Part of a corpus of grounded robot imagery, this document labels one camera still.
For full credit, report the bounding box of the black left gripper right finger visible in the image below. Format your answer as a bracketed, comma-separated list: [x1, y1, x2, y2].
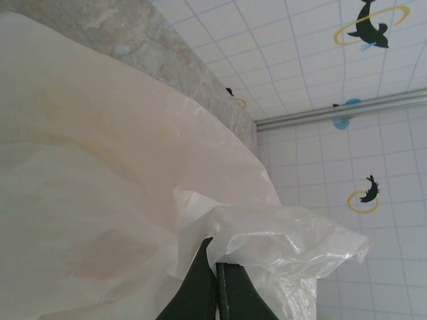
[216, 262, 278, 320]

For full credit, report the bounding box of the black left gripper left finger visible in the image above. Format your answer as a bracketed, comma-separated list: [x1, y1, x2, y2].
[156, 236, 217, 320]

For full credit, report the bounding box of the white printed plastic bag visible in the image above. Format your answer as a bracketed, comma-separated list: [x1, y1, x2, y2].
[0, 11, 374, 320]

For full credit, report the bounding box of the fish on blue circle sticker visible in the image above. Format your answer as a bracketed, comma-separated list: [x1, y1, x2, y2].
[332, 97, 363, 130]

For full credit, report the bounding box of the seal yellow ring sticker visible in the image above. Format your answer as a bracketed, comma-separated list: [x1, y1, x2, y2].
[346, 173, 382, 214]

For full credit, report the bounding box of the aluminium corner post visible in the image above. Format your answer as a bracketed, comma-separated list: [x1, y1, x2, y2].
[256, 91, 427, 128]

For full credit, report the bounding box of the large dolphin yellow ring sticker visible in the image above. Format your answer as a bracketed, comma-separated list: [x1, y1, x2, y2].
[334, 0, 410, 53]

